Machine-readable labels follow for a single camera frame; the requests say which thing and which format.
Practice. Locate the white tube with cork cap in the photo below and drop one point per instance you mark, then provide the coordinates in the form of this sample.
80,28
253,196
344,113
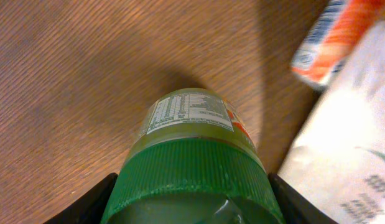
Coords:
337,160

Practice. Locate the green lid jar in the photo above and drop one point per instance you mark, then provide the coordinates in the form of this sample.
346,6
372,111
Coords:
193,162

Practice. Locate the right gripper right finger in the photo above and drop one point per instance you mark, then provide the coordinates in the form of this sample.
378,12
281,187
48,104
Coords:
295,208

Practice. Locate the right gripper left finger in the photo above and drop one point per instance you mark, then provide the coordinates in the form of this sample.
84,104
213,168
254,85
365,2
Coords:
89,208

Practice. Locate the orange tissue pack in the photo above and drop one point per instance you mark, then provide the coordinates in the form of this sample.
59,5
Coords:
328,44

